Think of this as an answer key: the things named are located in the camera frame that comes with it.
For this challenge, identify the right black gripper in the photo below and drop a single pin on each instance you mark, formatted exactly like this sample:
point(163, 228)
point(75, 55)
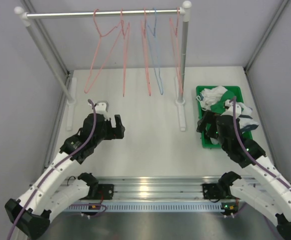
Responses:
point(209, 117)

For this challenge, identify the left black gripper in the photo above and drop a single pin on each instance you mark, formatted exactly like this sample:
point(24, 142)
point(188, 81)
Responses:
point(114, 130)

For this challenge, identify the pink wire hanger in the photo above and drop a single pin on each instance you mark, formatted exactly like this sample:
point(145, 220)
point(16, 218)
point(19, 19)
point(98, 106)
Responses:
point(143, 24)
point(176, 49)
point(91, 80)
point(126, 36)

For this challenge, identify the green tank top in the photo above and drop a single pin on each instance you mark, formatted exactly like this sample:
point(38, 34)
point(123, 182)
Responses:
point(220, 106)

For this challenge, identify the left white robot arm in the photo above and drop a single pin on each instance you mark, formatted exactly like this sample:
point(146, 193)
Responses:
point(33, 212)

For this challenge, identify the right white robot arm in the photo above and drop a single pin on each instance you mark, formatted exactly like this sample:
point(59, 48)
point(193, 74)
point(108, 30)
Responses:
point(274, 202)

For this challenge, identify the white clothes pile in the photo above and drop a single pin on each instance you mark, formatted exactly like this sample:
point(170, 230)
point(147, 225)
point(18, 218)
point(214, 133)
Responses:
point(208, 97)

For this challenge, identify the green plastic bin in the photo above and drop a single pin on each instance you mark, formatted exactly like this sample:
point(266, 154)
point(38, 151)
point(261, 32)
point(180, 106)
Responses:
point(210, 142)

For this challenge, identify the silver clothes rack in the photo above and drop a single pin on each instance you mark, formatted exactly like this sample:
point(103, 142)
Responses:
point(40, 37)

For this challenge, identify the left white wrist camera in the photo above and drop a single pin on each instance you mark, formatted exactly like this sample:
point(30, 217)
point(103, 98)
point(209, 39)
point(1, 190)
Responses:
point(100, 107)

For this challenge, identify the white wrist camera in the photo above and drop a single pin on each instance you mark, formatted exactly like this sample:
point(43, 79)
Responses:
point(100, 107)
point(232, 110)

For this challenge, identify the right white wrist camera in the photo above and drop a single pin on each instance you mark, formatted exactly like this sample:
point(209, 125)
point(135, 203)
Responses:
point(232, 110)

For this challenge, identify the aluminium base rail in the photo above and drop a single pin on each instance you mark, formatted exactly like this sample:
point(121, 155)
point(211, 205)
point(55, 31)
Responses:
point(158, 188)

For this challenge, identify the white slotted cable duct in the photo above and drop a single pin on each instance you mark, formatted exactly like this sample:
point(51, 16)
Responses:
point(156, 207)

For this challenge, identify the blue wire hanger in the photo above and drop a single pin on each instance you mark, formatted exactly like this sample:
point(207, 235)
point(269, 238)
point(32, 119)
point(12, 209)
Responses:
point(155, 58)

